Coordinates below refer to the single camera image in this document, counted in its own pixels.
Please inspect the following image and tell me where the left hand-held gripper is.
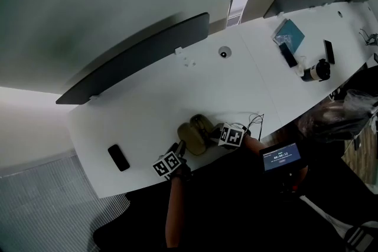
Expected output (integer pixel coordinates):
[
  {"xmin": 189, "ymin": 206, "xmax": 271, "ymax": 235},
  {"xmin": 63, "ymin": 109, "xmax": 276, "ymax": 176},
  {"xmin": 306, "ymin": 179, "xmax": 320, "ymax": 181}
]
[{"xmin": 152, "ymin": 140, "xmax": 193, "ymax": 179}]

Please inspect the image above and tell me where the thin black cable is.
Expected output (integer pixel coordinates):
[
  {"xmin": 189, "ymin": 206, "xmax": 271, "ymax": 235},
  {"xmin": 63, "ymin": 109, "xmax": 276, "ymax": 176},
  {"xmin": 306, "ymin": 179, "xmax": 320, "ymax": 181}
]
[{"xmin": 236, "ymin": 112, "xmax": 265, "ymax": 141}]

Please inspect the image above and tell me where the wrist-mounted screen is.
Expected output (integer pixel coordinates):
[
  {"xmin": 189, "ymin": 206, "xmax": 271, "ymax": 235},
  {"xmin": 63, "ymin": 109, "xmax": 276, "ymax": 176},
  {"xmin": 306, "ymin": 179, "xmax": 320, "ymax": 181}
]
[{"xmin": 259, "ymin": 143, "xmax": 302, "ymax": 172}]

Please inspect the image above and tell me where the black water bottle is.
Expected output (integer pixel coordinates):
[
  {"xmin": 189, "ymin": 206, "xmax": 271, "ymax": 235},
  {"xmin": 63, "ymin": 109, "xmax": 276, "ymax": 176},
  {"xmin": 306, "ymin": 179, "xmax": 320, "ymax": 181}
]
[{"xmin": 300, "ymin": 58, "xmax": 331, "ymax": 83}]

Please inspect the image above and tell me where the person's black clothing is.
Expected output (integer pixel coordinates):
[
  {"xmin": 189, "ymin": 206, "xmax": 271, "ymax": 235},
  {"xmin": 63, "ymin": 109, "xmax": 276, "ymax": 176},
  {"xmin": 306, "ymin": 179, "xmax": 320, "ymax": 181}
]
[{"xmin": 123, "ymin": 138, "xmax": 378, "ymax": 252}]

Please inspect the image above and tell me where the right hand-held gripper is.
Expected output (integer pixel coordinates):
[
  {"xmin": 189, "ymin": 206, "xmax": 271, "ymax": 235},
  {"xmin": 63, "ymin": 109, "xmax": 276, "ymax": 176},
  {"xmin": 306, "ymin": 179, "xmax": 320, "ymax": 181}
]
[{"xmin": 203, "ymin": 122, "xmax": 252, "ymax": 148}]

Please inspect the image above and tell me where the black smartphone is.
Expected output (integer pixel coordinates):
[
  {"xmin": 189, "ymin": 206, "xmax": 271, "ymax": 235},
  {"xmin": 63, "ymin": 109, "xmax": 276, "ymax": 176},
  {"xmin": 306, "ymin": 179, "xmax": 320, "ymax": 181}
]
[
  {"xmin": 278, "ymin": 42, "xmax": 298, "ymax": 68},
  {"xmin": 323, "ymin": 39, "xmax": 336, "ymax": 65},
  {"xmin": 107, "ymin": 144, "xmax": 131, "ymax": 172}
]

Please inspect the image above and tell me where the olive glasses case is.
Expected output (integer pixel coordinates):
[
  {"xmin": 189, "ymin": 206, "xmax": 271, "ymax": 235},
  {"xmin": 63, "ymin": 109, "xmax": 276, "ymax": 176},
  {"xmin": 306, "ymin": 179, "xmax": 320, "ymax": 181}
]
[{"xmin": 177, "ymin": 114, "xmax": 221, "ymax": 156}]

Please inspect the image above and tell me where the long dark desk divider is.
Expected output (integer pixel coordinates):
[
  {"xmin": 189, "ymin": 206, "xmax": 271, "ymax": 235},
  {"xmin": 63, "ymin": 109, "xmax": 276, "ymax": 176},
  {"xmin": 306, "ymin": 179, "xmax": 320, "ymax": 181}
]
[{"xmin": 55, "ymin": 12, "xmax": 210, "ymax": 105}]

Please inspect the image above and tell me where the black office chair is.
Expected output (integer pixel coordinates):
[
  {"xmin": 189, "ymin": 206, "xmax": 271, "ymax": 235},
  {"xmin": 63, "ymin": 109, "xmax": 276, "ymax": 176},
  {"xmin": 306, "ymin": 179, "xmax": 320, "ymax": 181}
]
[{"xmin": 93, "ymin": 191, "xmax": 178, "ymax": 252}]

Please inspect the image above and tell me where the person's right forearm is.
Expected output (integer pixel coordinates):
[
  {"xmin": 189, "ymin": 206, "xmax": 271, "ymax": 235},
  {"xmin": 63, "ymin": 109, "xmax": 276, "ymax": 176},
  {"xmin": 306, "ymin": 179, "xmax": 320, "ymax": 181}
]
[{"xmin": 243, "ymin": 135, "xmax": 266, "ymax": 154}]

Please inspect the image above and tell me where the person's left forearm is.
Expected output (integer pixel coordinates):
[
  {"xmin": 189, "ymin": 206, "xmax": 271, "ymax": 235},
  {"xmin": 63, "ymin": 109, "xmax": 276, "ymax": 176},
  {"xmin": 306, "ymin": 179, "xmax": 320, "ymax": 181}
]
[{"xmin": 165, "ymin": 178, "xmax": 185, "ymax": 248}]

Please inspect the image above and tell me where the teal notebook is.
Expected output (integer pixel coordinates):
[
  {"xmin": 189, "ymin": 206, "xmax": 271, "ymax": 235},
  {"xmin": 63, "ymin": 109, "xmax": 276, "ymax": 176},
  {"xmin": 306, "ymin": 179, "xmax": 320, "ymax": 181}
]
[{"xmin": 271, "ymin": 18, "xmax": 306, "ymax": 54}]

